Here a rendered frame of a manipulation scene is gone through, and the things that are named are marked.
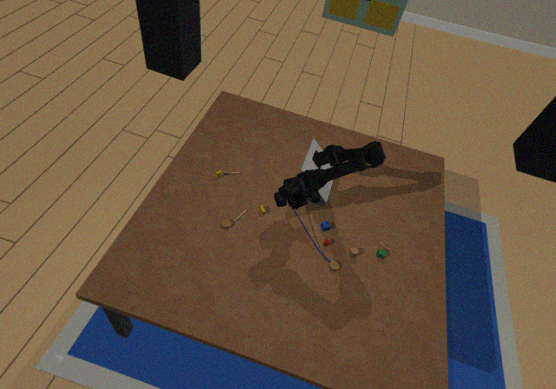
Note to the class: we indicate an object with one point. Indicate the small green block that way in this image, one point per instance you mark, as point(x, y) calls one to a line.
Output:
point(381, 253)

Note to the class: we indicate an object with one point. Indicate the blue square block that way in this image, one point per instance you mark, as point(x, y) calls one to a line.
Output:
point(325, 226)

